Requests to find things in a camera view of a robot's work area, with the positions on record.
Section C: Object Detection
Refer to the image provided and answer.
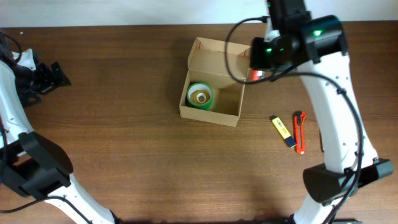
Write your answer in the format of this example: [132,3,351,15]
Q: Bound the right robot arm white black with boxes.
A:
[251,1,393,223]

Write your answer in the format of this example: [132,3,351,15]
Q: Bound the yellow highlighter marker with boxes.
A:
[271,115,297,147]

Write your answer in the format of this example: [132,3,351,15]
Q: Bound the blue white marker pen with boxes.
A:
[319,131,324,153]

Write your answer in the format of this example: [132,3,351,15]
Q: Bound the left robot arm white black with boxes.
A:
[1,33,122,224]

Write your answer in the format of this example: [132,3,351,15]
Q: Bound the green tape roll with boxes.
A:
[186,82,213,110]

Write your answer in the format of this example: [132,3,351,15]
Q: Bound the orange utility knife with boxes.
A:
[293,111,306,154]

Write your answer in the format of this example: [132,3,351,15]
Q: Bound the small yellow tape roll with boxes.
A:
[192,91,210,105]

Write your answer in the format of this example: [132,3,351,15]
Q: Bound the brown cardboard box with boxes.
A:
[179,37,250,127]

